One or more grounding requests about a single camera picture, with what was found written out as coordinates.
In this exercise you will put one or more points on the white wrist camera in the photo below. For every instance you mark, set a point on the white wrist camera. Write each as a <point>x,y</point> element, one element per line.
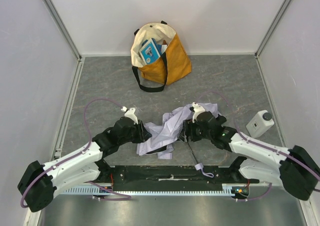
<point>196,109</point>
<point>130,113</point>

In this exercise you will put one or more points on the white card in bag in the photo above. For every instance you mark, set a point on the white card in bag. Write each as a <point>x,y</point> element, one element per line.
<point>163,48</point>

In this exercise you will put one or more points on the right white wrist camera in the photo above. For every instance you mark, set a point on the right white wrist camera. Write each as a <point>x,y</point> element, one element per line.
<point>196,109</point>

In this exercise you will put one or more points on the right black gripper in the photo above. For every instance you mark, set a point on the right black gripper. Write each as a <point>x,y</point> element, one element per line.
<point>186,130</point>

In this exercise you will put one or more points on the white bottle grey cap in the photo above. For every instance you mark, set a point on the white bottle grey cap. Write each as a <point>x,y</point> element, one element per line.
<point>260,123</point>

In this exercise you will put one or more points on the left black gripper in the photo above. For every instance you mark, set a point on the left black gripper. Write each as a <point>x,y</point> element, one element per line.
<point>144,131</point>

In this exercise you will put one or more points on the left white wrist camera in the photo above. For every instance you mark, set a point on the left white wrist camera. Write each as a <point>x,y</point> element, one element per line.
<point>130,113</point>

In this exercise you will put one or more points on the blue boxed item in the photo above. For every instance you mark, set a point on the blue boxed item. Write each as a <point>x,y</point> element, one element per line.
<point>149,51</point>

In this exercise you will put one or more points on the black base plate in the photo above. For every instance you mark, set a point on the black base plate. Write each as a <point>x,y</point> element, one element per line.
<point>171,178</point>

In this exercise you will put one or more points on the lavender folding umbrella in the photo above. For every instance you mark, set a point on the lavender folding umbrella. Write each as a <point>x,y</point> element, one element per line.
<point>163,136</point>

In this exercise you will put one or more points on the yellow canvas tote bag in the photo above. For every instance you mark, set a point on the yellow canvas tote bag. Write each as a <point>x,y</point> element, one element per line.
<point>173,65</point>

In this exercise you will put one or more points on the light blue cable duct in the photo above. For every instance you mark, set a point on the light blue cable duct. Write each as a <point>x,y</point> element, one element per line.
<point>89,190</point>

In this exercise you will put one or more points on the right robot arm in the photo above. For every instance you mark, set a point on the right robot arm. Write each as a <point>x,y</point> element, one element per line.
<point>292,168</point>

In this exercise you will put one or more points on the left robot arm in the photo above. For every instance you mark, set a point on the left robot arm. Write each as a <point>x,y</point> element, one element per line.
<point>41,183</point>

